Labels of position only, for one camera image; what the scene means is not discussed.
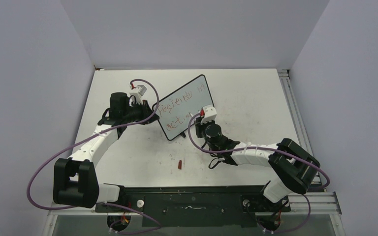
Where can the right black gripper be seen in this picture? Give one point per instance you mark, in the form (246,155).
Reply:
(200,126)

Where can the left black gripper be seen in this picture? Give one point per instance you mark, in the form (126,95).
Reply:
(146,111)

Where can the small black-framed whiteboard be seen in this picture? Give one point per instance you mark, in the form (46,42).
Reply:
(173,110)

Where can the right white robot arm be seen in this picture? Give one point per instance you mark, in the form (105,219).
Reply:
(295,168)

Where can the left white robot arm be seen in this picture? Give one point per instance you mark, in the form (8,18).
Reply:
(75,178)

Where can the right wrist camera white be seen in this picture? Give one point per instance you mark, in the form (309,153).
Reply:
(208,114)

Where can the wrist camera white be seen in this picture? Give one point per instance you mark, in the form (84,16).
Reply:
(137,90)
(208,114)

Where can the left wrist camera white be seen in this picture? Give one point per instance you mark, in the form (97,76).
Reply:
(137,90)

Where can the aluminium frame rail right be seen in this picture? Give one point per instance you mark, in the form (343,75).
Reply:
(294,110)

